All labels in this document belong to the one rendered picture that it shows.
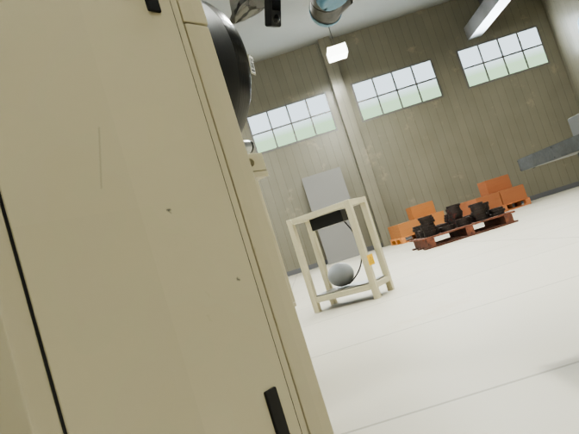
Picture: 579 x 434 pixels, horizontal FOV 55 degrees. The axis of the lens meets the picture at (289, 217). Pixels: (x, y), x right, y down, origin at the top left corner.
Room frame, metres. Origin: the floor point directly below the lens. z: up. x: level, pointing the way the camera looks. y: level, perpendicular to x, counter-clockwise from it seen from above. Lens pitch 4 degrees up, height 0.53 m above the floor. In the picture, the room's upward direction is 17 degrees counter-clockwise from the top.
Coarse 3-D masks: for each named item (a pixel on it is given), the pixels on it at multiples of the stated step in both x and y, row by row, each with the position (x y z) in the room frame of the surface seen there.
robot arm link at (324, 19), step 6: (348, 0) 1.48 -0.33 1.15; (354, 0) 1.51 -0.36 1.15; (312, 6) 1.45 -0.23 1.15; (342, 6) 1.48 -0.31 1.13; (348, 6) 1.50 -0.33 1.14; (312, 12) 1.49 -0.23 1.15; (318, 12) 1.45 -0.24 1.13; (324, 12) 1.44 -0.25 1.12; (330, 12) 1.45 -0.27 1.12; (336, 12) 1.47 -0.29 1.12; (342, 12) 1.50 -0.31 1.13; (312, 18) 1.53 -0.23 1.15; (318, 18) 1.49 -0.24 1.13; (324, 18) 1.48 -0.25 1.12; (330, 18) 1.48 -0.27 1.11; (336, 18) 1.51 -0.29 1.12; (318, 24) 1.53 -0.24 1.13; (324, 24) 1.52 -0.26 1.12; (330, 24) 1.52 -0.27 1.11
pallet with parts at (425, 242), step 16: (448, 208) 8.34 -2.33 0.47; (480, 208) 8.01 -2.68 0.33; (496, 208) 8.01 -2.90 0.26; (432, 224) 8.03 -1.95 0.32; (448, 224) 8.33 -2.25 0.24; (464, 224) 8.02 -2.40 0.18; (496, 224) 8.32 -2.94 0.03; (416, 240) 8.33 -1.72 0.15; (432, 240) 7.93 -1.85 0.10; (448, 240) 8.33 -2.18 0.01
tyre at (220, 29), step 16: (208, 16) 1.58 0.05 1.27; (224, 16) 1.65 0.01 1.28; (224, 32) 1.60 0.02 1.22; (224, 48) 1.58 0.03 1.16; (240, 48) 1.63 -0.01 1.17; (224, 64) 1.57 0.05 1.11; (240, 64) 1.62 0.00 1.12; (240, 80) 1.62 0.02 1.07; (240, 96) 1.64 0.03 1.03; (240, 112) 1.66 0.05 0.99; (240, 128) 1.71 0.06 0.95
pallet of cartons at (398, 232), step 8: (408, 208) 12.78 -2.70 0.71; (416, 208) 12.67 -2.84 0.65; (424, 208) 12.69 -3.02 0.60; (432, 208) 12.70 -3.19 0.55; (408, 216) 12.96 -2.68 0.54; (416, 216) 12.66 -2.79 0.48; (440, 216) 12.33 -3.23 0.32; (400, 224) 12.18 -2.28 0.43; (408, 224) 12.22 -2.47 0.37; (416, 224) 12.25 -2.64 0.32; (392, 232) 12.68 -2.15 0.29; (400, 232) 12.17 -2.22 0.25; (408, 232) 12.21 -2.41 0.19; (392, 240) 12.76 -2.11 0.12; (400, 240) 12.24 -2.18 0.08; (408, 240) 12.54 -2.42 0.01
